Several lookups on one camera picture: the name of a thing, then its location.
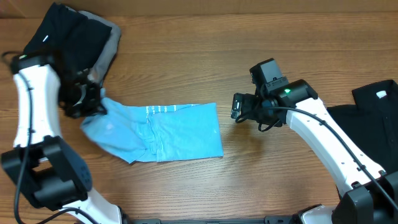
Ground light blue printed t-shirt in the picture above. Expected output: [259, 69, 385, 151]
[80, 96, 224, 164]

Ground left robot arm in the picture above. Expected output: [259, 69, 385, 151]
[1, 51, 130, 223]

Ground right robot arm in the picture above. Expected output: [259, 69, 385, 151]
[231, 58, 397, 224]

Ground folded grey garment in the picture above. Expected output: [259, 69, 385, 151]
[78, 11, 121, 86]

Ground folded black garment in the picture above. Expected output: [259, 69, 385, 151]
[24, 3, 111, 72]

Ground black garment at right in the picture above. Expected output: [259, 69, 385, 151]
[327, 80, 397, 174]

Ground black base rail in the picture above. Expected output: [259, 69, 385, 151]
[122, 215, 302, 224]

